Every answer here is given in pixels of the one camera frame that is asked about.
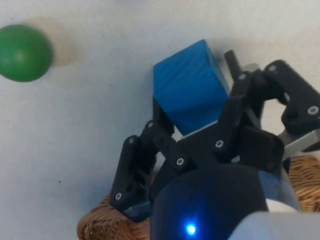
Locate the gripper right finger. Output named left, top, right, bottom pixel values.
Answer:
left=210, top=49, right=320, bottom=157

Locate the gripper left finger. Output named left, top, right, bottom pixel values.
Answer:
left=109, top=96, right=195, bottom=214

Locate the blue cube block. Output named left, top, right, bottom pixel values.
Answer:
left=152, top=39, right=230, bottom=137

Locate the wicker basket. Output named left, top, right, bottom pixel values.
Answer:
left=76, top=153, right=320, bottom=240

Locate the green ball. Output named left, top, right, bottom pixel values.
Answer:
left=0, top=24, right=54, bottom=83

